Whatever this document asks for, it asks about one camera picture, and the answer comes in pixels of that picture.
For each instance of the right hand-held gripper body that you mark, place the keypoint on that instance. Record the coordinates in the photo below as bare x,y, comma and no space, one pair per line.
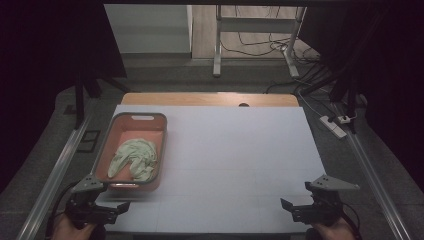
328,196

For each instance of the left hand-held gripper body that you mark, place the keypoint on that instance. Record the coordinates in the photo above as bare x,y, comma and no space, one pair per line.
87,185

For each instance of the light green cloth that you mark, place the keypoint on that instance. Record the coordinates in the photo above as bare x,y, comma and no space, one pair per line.
136,156

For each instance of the pink basket with grey rim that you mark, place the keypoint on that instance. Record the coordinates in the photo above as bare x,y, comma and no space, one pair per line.
136,128

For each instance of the person's right hand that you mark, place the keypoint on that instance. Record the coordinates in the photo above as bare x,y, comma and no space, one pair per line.
333,231

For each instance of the person's left hand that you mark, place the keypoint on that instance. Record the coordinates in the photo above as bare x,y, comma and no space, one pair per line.
68,231

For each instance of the white power strip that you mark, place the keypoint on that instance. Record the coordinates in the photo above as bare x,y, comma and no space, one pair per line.
333,127

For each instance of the white table cover sheet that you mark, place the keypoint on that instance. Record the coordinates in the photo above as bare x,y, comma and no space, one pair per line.
233,160

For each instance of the white plug adapter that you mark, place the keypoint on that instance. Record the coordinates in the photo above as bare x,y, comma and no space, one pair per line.
345,119

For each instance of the black tripod stand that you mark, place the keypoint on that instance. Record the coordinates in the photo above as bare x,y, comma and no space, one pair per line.
350,96
79,100

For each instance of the black curtain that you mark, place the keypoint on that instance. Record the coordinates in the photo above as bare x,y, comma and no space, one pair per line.
393,83
40,83

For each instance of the white cabinet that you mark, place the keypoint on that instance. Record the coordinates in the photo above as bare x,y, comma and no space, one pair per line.
150,30

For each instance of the aluminium rail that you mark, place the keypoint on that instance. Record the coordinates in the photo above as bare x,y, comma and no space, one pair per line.
56,176
370,166

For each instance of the white desk frame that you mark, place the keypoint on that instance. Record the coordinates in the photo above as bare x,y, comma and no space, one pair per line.
217,50

